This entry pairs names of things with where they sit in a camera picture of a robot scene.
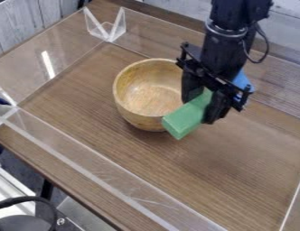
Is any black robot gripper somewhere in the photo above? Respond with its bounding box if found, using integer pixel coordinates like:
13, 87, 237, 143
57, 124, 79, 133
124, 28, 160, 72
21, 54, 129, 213
177, 22, 256, 125

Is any green rectangular block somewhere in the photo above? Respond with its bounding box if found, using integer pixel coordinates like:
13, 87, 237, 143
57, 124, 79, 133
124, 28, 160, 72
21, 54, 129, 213
162, 89, 213, 140

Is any brown wooden bowl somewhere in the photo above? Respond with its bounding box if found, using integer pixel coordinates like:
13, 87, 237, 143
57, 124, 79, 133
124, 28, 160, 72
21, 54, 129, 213
113, 58, 182, 132

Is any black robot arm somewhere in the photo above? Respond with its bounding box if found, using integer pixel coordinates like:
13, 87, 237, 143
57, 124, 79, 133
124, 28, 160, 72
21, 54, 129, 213
177, 0, 272, 125

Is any black metal table leg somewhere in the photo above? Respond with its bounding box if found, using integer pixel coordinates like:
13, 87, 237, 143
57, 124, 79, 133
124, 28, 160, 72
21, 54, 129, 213
41, 180, 54, 200

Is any blue object at edge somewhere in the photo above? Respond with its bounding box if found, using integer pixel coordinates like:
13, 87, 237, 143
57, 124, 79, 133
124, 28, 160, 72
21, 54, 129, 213
0, 98, 10, 105

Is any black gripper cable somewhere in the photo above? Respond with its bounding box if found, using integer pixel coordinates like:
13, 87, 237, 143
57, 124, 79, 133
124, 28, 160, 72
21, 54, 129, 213
241, 22, 271, 65

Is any clear acrylic tray wall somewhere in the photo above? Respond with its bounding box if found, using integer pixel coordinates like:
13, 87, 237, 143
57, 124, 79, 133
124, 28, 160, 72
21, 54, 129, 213
0, 1, 300, 231

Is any clear acrylic corner bracket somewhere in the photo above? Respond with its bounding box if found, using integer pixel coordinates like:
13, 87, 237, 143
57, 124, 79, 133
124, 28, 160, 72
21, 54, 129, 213
82, 7, 126, 42

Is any grey metal bracket with screw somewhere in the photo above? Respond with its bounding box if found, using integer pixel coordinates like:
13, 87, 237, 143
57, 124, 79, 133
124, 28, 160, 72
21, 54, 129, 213
35, 201, 85, 231

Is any black cable loop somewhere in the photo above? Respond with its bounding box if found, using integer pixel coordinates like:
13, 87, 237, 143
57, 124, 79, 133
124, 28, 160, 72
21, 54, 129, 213
0, 196, 59, 231

